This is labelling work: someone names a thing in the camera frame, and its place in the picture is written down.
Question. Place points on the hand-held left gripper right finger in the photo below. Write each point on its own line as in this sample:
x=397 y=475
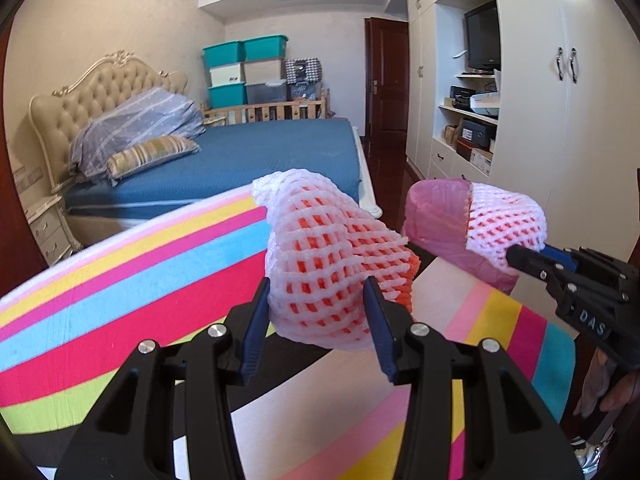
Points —
x=382 y=335

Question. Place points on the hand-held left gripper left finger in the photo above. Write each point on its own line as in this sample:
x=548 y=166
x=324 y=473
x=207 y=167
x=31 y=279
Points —
x=252 y=335

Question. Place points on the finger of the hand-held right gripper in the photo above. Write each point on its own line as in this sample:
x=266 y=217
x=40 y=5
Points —
x=560 y=257
x=530 y=259

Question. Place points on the pink foam fruit net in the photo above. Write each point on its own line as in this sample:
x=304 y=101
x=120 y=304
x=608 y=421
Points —
x=505 y=220
x=325 y=260

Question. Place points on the trash bin with pink bag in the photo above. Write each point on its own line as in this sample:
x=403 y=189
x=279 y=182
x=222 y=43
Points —
x=435 y=230

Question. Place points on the person's right hand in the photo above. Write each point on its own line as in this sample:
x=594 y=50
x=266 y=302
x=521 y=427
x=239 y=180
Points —
x=600 y=390

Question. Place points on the shoebox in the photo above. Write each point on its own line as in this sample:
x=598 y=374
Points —
x=482 y=162

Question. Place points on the cream wardrobe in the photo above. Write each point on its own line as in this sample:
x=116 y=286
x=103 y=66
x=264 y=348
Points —
x=550 y=125

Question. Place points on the black safe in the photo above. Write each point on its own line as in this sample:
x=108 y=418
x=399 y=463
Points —
x=477 y=132

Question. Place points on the white flat box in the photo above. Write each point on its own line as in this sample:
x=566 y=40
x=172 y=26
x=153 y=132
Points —
x=485 y=105

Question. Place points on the blue bed mattress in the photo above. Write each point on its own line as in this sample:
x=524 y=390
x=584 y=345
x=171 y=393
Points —
x=260 y=160

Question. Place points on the cream nightstand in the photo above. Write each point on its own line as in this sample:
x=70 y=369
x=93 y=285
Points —
x=52 y=232

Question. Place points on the black television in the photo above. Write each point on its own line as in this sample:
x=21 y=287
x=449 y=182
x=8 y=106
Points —
x=482 y=37

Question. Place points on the dark wooden door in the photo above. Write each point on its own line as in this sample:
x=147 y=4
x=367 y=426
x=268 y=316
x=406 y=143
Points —
x=386 y=77

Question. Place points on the teal storage box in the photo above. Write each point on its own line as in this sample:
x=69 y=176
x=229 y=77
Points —
x=224 y=55
x=265 y=48
x=227 y=96

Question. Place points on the clear storage box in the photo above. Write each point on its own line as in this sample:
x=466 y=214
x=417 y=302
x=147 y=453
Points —
x=267 y=93

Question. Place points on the grey striped pillow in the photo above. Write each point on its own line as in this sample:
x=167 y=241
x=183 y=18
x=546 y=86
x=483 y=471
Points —
x=140 y=120

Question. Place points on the clear storage basket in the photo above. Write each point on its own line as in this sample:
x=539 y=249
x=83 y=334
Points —
x=305 y=92

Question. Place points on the white storage box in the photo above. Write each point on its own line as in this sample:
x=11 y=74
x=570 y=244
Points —
x=227 y=75

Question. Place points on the beige storage box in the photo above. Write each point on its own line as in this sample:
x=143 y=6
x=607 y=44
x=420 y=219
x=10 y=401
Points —
x=265 y=72

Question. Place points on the checkered bag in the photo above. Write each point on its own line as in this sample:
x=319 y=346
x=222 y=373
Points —
x=303 y=70

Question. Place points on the beige tufted headboard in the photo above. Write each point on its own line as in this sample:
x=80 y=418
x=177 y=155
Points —
x=75 y=100

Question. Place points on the wooden crib rail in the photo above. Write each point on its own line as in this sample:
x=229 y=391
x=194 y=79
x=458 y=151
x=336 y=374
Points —
x=270 y=111

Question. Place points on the wall switch panel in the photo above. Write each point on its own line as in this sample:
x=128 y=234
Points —
x=26 y=180

